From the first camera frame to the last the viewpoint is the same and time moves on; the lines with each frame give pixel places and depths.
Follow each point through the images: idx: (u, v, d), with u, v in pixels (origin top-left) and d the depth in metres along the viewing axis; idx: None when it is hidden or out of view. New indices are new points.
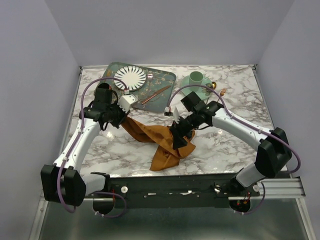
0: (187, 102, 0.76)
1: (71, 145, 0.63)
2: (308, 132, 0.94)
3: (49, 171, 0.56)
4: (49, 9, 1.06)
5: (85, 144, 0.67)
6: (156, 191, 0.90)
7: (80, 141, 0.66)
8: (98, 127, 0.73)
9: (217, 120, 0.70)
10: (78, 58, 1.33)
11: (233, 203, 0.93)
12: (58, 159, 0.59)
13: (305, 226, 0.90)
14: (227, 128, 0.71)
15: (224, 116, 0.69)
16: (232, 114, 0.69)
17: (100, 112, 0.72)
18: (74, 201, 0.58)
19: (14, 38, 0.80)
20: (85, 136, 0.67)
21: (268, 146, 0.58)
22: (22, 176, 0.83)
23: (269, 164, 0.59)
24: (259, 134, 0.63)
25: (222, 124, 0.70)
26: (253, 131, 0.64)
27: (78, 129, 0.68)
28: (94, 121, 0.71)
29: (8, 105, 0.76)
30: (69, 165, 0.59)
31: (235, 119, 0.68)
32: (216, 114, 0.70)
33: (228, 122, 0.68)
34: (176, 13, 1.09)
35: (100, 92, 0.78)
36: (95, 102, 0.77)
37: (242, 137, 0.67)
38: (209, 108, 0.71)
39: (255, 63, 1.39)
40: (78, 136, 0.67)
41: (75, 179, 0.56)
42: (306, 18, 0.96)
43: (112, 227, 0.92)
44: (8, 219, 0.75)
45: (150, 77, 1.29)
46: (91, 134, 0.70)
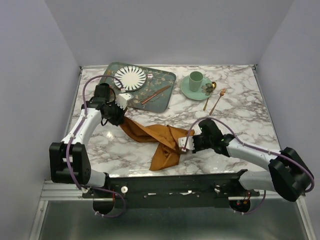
0: (204, 128, 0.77)
1: (77, 127, 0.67)
2: (308, 132, 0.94)
3: (58, 147, 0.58)
4: (48, 8, 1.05)
5: (90, 127, 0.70)
6: (156, 191, 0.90)
7: (85, 124, 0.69)
8: (100, 116, 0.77)
9: (231, 149, 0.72)
10: (78, 58, 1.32)
11: (233, 203, 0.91)
12: (66, 137, 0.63)
13: (305, 226, 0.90)
14: (244, 156, 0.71)
15: (236, 144, 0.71)
16: (244, 141, 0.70)
17: (102, 103, 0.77)
18: (83, 177, 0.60)
19: (14, 39, 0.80)
20: (89, 120, 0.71)
21: (279, 165, 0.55)
22: (22, 177, 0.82)
23: (285, 185, 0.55)
24: (270, 155, 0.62)
25: (237, 152, 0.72)
26: (263, 153, 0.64)
27: (83, 115, 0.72)
28: (96, 110, 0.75)
29: (7, 106, 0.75)
30: (76, 141, 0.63)
31: (247, 145, 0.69)
32: (230, 144, 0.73)
33: (241, 149, 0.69)
34: (176, 13, 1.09)
35: (100, 88, 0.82)
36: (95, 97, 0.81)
37: (257, 161, 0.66)
38: (224, 140, 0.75)
39: (255, 63, 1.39)
40: (83, 119, 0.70)
41: (84, 153, 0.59)
42: (306, 18, 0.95)
43: (112, 227, 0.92)
44: (8, 219, 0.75)
45: (150, 77, 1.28)
46: (95, 120, 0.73)
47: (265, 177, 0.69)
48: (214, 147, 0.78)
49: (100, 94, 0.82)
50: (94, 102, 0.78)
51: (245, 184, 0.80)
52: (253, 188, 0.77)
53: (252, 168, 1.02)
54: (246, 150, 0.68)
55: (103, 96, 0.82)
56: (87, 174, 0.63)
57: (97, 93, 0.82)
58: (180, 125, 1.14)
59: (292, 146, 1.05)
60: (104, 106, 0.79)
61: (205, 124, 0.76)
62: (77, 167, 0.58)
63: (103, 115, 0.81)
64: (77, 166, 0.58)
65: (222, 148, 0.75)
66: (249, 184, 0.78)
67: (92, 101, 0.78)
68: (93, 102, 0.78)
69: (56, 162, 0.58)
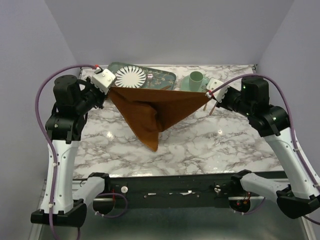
0: (250, 88, 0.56)
1: (52, 186, 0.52)
2: (308, 131, 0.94)
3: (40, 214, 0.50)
4: (48, 8, 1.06)
5: (68, 172, 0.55)
6: (156, 191, 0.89)
7: (61, 175, 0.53)
8: (76, 142, 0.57)
9: (276, 141, 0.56)
10: (78, 58, 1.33)
11: (233, 203, 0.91)
12: (44, 206, 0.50)
13: (305, 226, 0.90)
14: (278, 155, 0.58)
15: (286, 143, 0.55)
16: (298, 148, 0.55)
17: (73, 123, 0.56)
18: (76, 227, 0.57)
19: (15, 39, 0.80)
20: (63, 166, 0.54)
21: (315, 203, 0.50)
22: (22, 176, 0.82)
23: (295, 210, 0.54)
24: (313, 188, 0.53)
25: (276, 147, 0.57)
26: (308, 179, 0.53)
27: (52, 164, 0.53)
28: (67, 144, 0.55)
29: (8, 106, 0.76)
30: (57, 211, 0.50)
31: (299, 155, 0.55)
32: (280, 135, 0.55)
33: (289, 154, 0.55)
34: (176, 12, 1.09)
35: (59, 93, 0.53)
36: (59, 105, 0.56)
37: (289, 174, 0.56)
38: (275, 119, 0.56)
39: (255, 63, 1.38)
40: (56, 170, 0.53)
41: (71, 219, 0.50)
42: (306, 18, 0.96)
43: (112, 227, 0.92)
44: (9, 218, 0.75)
45: (150, 77, 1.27)
46: (70, 159, 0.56)
47: (269, 186, 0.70)
48: (251, 119, 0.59)
49: (63, 102, 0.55)
50: (61, 121, 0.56)
51: (245, 185, 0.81)
52: (252, 191, 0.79)
53: (253, 168, 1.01)
54: (292, 159, 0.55)
55: (69, 103, 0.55)
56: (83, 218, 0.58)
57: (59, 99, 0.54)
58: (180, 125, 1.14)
59: None
60: (77, 122, 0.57)
61: (255, 85, 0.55)
62: None
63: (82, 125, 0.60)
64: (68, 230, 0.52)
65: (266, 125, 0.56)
66: (249, 186, 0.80)
67: (58, 122, 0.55)
68: (60, 120, 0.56)
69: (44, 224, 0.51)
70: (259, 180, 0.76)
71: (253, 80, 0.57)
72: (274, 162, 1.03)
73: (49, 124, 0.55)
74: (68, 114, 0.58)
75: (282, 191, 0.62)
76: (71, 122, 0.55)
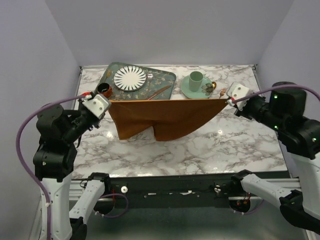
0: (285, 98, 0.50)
1: (48, 220, 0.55)
2: None
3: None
4: (48, 8, 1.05)
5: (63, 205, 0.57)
6: (156, 191, 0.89)
7: (56, 211, 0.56)
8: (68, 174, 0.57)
9: (308, 163, 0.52)
10: (78, 58, 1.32)
11: (233, 203, 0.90)
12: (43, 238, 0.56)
13: None
14: (304, 175, 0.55)
15: (319, 168, 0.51)
16: None
17: (63, 158, 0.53)
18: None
19: (15, 39, 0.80)
20: (57, 202, 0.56)
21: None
22: (21, 176, 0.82)
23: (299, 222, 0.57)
24: None
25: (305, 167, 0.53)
26: None
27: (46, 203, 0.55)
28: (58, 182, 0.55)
29: (7, 106, 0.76)
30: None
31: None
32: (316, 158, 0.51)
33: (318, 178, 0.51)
34: (176, 12, 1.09)
35: (43, 130, 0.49)
36: (45, 138, 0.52)
37: (307, 192, 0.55)
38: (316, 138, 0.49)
39: (255, 63, 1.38)
40: (50, 208, 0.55)
41: None
42: (306, 18, 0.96)
43: (112, 227, 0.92)
44: (9, 218, 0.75)
45: (150, 77, 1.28)
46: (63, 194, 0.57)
47: (271, 191, 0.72)
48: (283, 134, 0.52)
49: (50, 135, 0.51)
50: (50, 156, 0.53)
51: (245, 187, 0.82)
52: (252, 192, 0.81)
53: (252, 168, 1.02)
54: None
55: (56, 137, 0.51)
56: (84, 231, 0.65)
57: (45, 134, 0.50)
58: None
59: None
60: (68, 156, 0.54)
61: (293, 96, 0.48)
62: None
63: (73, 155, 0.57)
64: None
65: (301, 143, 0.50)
66: (250, 188, 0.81)
67: (46, 158, 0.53)
68: (49, 154, 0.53)
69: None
70: (261, 183, 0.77)
71: (287, 90, 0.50)
72: (274, 162, 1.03)
73: (37, 159, 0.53)
74: (56, 145, 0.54)
75: (285, 198, 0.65)
76: (61, 157, 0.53)
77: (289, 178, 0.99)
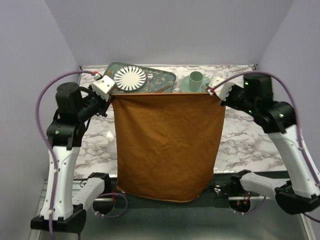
0: (252, 83, 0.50)
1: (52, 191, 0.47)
2: (308, 131, 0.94)
3: (39, 221, 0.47)
4: (48, 8, 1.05)
5: (69, 178, 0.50)
6: None
7: (61, 181, 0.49)
8: (77, 150, 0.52)
9: (283, 140, 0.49)
10: (78, 58, 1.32)
11: (233, 203, 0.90)
12: (44, 211, 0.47)
13: (305, 227, 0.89)
14: (283, 155, 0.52)
15: (292, 140, 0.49)
16: (304, 146, 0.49)
17: (75, 130, 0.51)
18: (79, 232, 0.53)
19: (15, 39, 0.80)
20: (64, 172, 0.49)
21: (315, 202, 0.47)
22: (21, 177, 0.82)
23: (294, 206, 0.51)
24: (316, 188, 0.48)
25: (281, 145, 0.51)
26: (311, 178, 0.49)
27: (53, 169, 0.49)
28: (68, 151, 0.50)
29: (8, 107, 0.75)
30: (58, 217, 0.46)
31: (302, 152, 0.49)
32: (287, 132, 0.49)
33: (294, 152, 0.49)
34: (176, 13, 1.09)
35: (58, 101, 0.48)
36: (60, 111, 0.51)
37: (289, 169, 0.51)
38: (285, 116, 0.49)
39: (255, 63, 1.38)
40: (56, 177, 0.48)
41: (70, 225, 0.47)
42: (306, 18, 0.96)
43: (112, 227, 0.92)
44: (9, 219, 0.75)
45: (150, 77, 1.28)
46: (71, 163, 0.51)
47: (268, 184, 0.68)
48: (255, 116, 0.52)
49: (63, 109, 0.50)
50: (63, 127, 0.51)
51: (246, 185, 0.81)
52: (254, 190, 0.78)
53: (251, 167, 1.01)
54: (297, 158, 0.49)
55: (69, 110, 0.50)
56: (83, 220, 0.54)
57: (60, 105, 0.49)
58: None
59: None
60: (78, 130, 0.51)
61: (258, 80, 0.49)
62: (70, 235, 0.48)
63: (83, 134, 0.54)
64: None
65: (271, 121, 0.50)
66: (250, 186, 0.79)
67: (59, 128, 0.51)
68: (62, 126, 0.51)
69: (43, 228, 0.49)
70: (259, 179, 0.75)
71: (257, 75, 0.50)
72: (274, 162, 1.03)
73: (50, 131, 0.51)
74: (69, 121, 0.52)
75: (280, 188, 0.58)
76: (72, 129, 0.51)
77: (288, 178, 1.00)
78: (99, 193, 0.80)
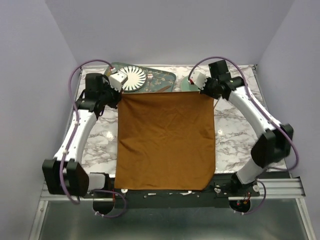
0: (214, 67, 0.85)
1: (70, 137, 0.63)
2: (308, 131, 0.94)
3: (50, 165, 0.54)
4: (48, 8, 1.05)
5: (85, 134, 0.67)
6: (156, 191, 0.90)
7: (78, 135, 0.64)
8: (94, 117, 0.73)
9: (234, 96, 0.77)
10: (78, 58, 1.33)
11: (233, 203, 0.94)
12: (59, 152, 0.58)
13: (305, 227, 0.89)
14: (243, 109, 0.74)
15: (242, 95, 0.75)
16: (251, 96, 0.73)
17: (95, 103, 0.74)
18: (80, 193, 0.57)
19: (14, 39, 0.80)
20: (82, 127, 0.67)
21: (271, 137, 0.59)
22: (21, 177, 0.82)
23: (263, 153, 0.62)
24: (268, 124, 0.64)
25: (237, 101, 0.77)
26: (263, 119, 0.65)
27: (74, 121, 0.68)
28: (90, 112, 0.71)
29: (7, 107, 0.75)
30: (70, 157, 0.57)
31: (252, 102, 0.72)
32: (236, 90, 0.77)
33: (244, 101, 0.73)
34: (176, 12, 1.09)
35: (90, 83, 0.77)
36: (86, 91, 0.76)
37: (249, 117, 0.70)
38: (232, 82, 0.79)
39: (255, 63, 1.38)
40: (76, 128, 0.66)
41: (78, 170, 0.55)
42: (306, 18, 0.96)
43: (112, 227, 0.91)
44: (9, 219, 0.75)
45: (150, 77, 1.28)
46: (88, 125, 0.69)
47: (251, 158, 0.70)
48: (218, 88, 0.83)
49: (90, 89, 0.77)
50: (86, 102, 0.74)
51: (242, 178, 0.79)
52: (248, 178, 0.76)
53: None
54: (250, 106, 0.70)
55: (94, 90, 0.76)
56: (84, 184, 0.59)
57: (89, 86, 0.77)
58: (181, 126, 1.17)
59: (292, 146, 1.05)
60: (98, 103, 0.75)
61: (216, 62, 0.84)
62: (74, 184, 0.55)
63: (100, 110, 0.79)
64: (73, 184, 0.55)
65: (225, 88, 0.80)
66: (244, 176, 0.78)
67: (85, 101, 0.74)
68: (85, 101, 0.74)
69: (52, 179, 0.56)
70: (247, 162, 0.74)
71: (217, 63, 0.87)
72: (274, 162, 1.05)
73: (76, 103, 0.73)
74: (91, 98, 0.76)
75: None
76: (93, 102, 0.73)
77: (289, 178, 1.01)
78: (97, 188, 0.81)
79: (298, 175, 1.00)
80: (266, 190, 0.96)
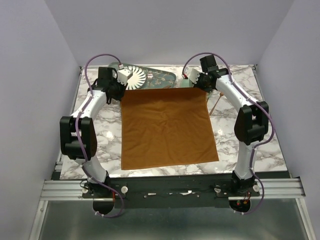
0: (204, 61, 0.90)
1: (85, 103, 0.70)
2: (307, 131, 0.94)
3: (67, 120, 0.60)
4: (48, 8, 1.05)
5: (96, 106, 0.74)
6: (156, 191, 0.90)
7: (92, 103, 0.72)
8: (104, 99, 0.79)
9: (220, 83, 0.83)
10: (78, 58, 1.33)
11: (233, 203, 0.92)
12: (75, 111, 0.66)
13: (305, 227, 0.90)
14: (226, 92, 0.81)
15: (225, 81, 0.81)
16: (234, 80, 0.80)
17: (105, 88, 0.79)
18: (91, 149, 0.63)
19: (14, 39, 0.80)
20: (95, 100, 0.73)
21: (248, 111, 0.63)
22: (22, 177, 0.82)
23: (241, 127, 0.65)
24: (246, 101, 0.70)
25: (221, 86, 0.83)
26: (242, 97, 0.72)
27: (89, 95, 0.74)
28: (102, 92, 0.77)
29: (8, 107, 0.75)
30: (84, 116, 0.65)
31: (233, 86, 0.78)
32: (221, 78, 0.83)
33: (227, 85, 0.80)
34: (176, 13, 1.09)
35: (102, 72, 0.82)
36: (99, 79, 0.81)
37: (231, 99, 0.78)
38: (218, 71, 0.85)
39: (255, 63, 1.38)
40: (90, 99, 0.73)
41: (91, 128, 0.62)
42: (305, 18, 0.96)
43: (112, 227, 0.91)
44: (9, 219, 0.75)
45: (150, 77, 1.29)
46: (99, 101, 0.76)
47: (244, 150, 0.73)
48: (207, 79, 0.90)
49: (102, 76, 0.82)
50: (98, 85, 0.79)
51: (240, 172, 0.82)
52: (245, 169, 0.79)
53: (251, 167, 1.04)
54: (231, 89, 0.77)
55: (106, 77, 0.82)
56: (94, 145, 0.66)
57: (101, 75, 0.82)
58: None
59: (292, 146, 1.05)
60: (108, 89, 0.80)
61: (204, 57, 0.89)
62: (87, 140, 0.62)
63: (109, 96, 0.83)
64: (87, 139, 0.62)
65: (212, 77, 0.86)
66: (242, 169, 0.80)
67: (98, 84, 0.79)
68: (98, 85, 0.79)
69: (65, 135, 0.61)
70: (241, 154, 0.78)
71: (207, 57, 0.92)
72: (274, 162, 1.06)
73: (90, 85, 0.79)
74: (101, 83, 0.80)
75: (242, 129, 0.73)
76: (105, 87, 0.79)
77: (289, 178, 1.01)
78: (99, 181, 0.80)
79: (298, 175, 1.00)
80: (265, 190, 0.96)
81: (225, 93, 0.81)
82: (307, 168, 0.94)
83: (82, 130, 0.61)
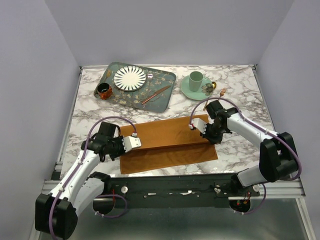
0: (209, 106, 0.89)
1: (69, 176, 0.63)
2: (307, 132, 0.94)
3: (43, 200, 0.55)
4: (48, 8, 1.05)
5: (82, 177, 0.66)
6: (156, 191, 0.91)
7: (79, 173, 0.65)
8: (98, 159, 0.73)
9: (231, 121, 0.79)
10: (79, 58, 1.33)
11: (233, 203, 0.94)
12: (55, 189, 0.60)
13: (305, 226, 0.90)
14: (240, 130, 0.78)
15: (237, 118, 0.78)
16: (244, 117, 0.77)
17: (101, 146, 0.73)
18: (65, 231, 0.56)
19: (14, 39, 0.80)
20: (85, 167, 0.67)
21: (271, 145, 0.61)
22: (22, 178, 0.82)
23: (268, 164, 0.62)
24: (265, 135, 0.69)
25: (234, 126, 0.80)
26: (260, 132, 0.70)
27: (78, 161, 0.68)
28: (95, 153, 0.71)
29: (7, 108, 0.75)
30: (63, 196, 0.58)
31: (247, 122, 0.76)
32: (231, 116, 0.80)
33: (239, 123, 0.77)
34: (176, 13, 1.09)
35: (103, 126, 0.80)
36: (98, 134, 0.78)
37: (248, 136, 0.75)
38: (227, 112, 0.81)
39: (255, 63, 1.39)
40: (78, 167, 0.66)
41: (69, 211, 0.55)
42: (306, 19, 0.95)
43: (112, 227, 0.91)
44: (8, 219, 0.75)
45: (150, 77, 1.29)
46: (91, 164, 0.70)
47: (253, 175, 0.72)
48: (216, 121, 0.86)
49: (103, 131, 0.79)
50: (95, 142, 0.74)
51: (242, 179, 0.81)
52: (248, 182, 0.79)
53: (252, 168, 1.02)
54: (245, 126, 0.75)
55: (105, 133, 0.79)
56: (72, 224, 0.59)
57: (101, 129, 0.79)
58: (179, 109, 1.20)
59: None
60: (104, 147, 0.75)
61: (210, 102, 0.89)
62: (60, 224, 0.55)
63: (103, 155, 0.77)
64: (60, 223, 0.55)
65: (223, 119, 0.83)
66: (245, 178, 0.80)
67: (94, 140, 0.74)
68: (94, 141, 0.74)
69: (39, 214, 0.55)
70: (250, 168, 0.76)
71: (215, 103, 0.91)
72: None
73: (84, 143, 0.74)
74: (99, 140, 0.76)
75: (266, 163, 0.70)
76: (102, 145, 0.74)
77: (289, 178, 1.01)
78: (98, 192, 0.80)
79: None
80: (266, 190, 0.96)
81: (239, 131, 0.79)
82: (307, 169, 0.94)
83: (57, 214, 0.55)
